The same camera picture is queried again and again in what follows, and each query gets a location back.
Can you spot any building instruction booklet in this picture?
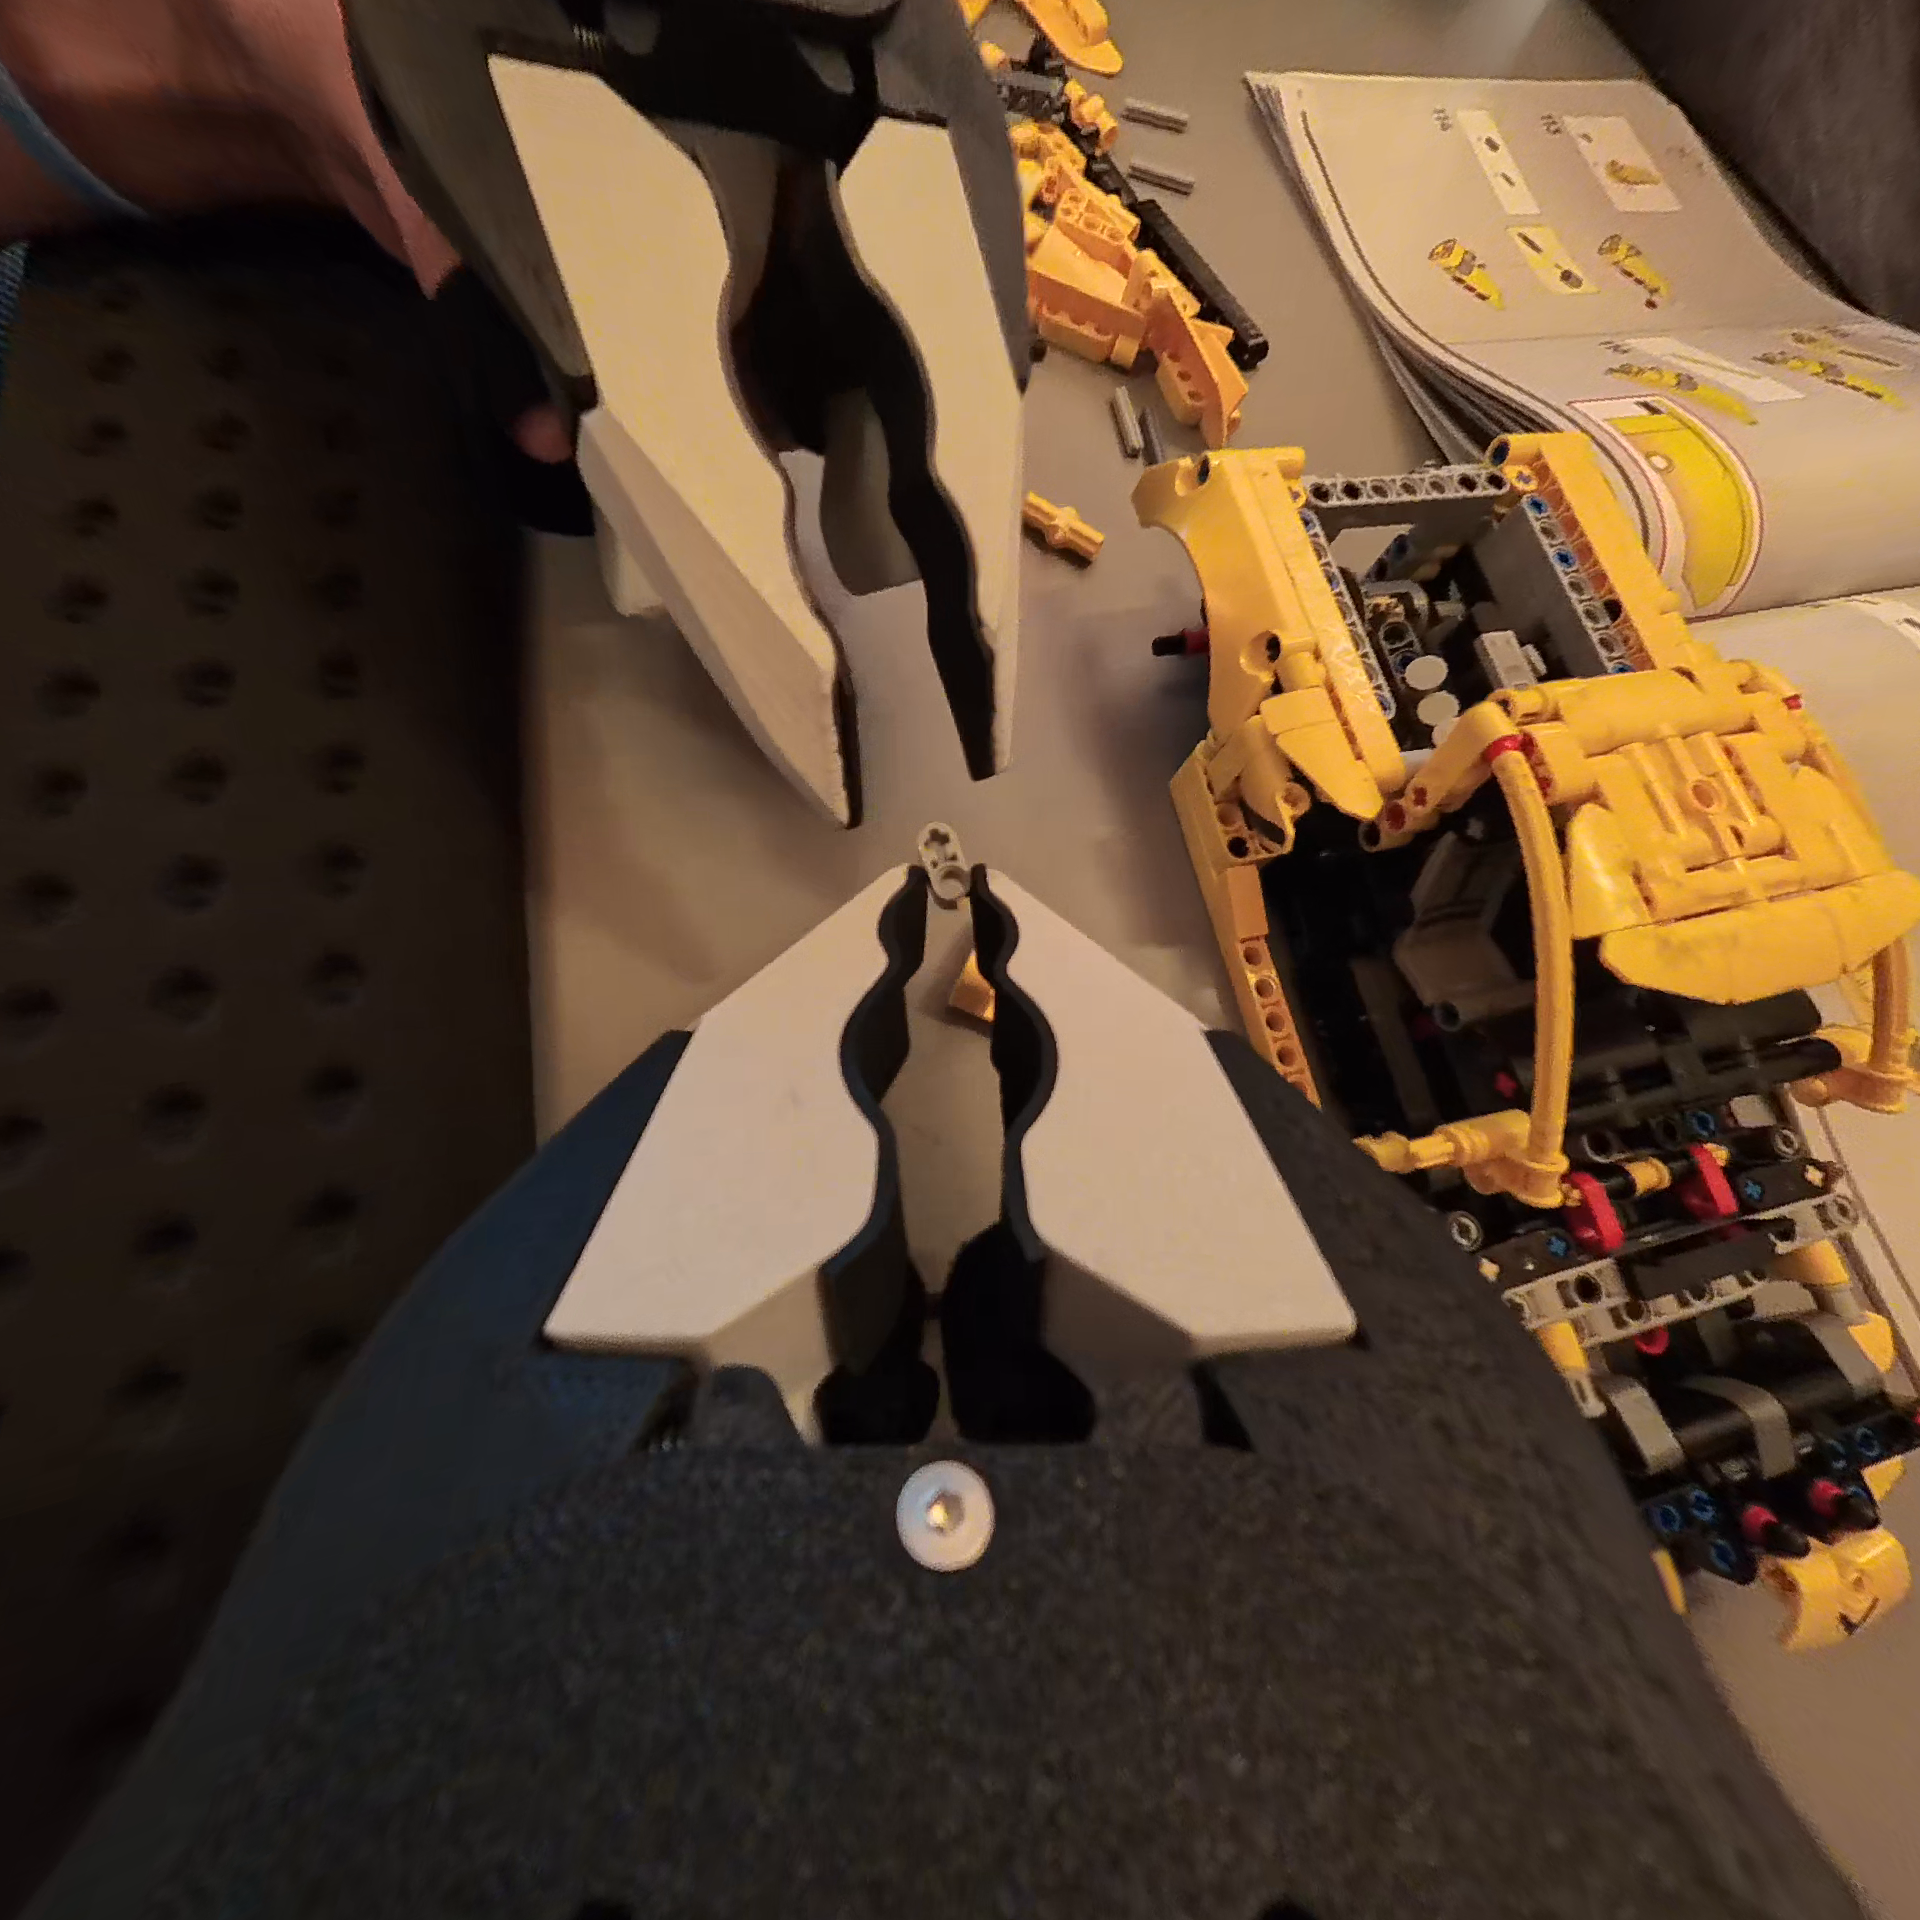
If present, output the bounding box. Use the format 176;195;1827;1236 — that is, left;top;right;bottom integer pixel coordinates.
1246;66;1920;1354

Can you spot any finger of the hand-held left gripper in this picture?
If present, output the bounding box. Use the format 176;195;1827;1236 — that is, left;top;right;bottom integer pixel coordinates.
486;53;869;829
815;117;1037;785

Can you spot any black perforated mat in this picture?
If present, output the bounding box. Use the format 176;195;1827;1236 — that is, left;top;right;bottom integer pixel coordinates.
0;225;542;1848

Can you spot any person's left forearm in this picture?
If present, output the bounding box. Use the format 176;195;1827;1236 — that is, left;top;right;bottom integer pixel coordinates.
0;90;113;241

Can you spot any person's left hand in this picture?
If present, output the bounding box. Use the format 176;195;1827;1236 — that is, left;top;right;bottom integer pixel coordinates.
29;0;461;296

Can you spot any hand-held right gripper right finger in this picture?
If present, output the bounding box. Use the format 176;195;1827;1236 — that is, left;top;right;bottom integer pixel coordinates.
944;864;1359;1449

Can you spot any pile of yellow bricks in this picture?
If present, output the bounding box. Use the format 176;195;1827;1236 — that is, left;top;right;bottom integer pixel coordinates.
960;0;1273;452

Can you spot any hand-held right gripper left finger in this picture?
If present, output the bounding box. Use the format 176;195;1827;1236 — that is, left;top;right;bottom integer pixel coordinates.
543;864;944;1449

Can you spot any yellow brick toy car model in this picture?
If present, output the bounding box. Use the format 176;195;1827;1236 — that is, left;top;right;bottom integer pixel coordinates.
1131;434;1920;1653

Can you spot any grey desk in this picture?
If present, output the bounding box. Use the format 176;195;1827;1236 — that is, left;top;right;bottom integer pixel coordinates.
516;0;1920;1892

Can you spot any pale blue wristband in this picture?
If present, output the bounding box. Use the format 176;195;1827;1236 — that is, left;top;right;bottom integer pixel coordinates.
0;59;144;227

